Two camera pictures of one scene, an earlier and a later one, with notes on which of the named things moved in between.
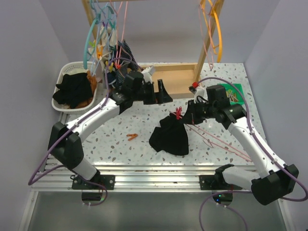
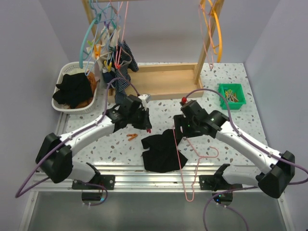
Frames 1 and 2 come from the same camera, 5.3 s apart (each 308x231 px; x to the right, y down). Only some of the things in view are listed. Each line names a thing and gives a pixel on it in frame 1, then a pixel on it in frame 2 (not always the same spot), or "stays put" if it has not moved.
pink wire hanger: x=211 y=144 -> x=199 y=157
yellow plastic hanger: x=202 y=2 stays put
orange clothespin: x=132 y=136 stays put
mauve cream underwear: x=100 y=52 stays put
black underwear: x=73 y=88 stays put
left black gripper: x=160 y=97 -> x=145 y=124
